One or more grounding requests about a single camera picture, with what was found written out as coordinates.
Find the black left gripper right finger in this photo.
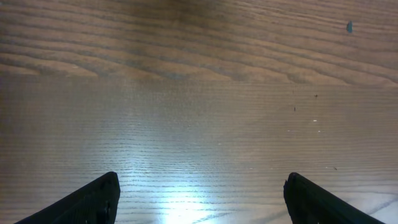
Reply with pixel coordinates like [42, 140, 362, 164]
[284, 172, 382, 224]

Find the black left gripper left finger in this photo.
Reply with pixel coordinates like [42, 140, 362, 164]
[16, 172, 121, 224]

